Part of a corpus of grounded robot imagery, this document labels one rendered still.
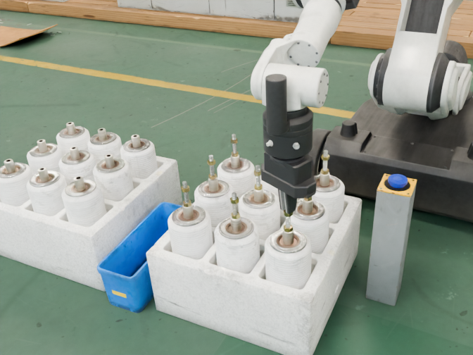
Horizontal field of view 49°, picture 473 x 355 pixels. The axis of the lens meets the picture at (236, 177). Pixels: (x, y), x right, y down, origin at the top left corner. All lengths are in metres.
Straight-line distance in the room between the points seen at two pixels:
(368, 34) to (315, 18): 2.01
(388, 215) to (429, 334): 0.29
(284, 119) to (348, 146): 0.69
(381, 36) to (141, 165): 1.83
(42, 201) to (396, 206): 0.85
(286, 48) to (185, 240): 0.47
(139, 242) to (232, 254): 0.38
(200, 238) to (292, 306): 0.25
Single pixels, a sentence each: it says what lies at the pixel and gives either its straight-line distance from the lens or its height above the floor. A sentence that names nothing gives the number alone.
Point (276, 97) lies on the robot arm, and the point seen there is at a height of 0.60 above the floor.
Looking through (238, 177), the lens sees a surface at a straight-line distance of 1.29.
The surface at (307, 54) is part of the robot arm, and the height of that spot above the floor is 0.62.
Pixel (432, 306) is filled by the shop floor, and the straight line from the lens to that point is 1.34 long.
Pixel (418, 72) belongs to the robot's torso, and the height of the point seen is 0.48.
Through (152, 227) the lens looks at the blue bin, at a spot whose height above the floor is 0.08.
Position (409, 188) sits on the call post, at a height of 0.31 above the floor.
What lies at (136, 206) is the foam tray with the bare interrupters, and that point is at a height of 0.15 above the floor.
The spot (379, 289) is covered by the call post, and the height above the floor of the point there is 0.04.
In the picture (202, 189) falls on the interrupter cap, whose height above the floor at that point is 0.25.
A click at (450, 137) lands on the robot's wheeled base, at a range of 1.70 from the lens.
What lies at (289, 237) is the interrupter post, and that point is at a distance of 1.05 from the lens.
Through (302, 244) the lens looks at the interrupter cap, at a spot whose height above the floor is 0.25.
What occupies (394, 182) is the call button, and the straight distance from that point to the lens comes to 1.13.
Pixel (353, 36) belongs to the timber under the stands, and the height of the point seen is 0.05.
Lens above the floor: 0.92
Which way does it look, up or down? 32 degrees down
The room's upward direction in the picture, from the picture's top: 4 degrees counter-clockwise
